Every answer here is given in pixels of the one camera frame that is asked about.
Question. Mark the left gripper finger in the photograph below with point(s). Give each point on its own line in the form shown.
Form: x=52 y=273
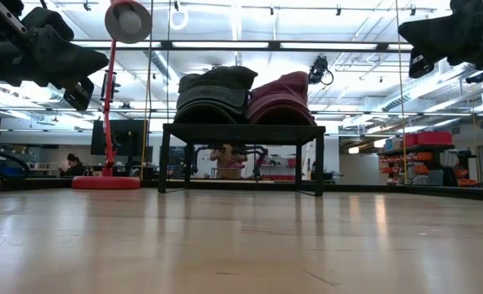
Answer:
x=57 y=41
x=71 y=73

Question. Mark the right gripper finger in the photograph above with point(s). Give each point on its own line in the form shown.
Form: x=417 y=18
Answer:
x=441 y=26
x=445 y=49

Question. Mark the maroon baseball cap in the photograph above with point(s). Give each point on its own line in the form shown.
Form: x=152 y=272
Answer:
x=282 y=87
x=282 y=116

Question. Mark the black monitor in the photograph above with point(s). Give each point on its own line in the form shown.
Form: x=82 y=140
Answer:
x=126 y=134

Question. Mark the shelf with red bins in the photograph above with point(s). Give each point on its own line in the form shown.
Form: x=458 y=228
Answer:
x=433 y=138

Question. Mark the person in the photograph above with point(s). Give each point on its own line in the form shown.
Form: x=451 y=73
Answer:
x=74 y=167

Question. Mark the red desk lamp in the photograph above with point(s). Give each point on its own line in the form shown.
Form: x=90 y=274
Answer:
x=106 y=182

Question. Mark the black perforated metal shelf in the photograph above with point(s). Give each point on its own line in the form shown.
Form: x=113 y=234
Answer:
x=241 y=134

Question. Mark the black camera on frame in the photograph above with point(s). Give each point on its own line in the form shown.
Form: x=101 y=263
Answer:
x=318 y=67

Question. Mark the black metal table frame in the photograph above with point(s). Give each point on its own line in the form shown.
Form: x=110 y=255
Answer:
x=274 y=45

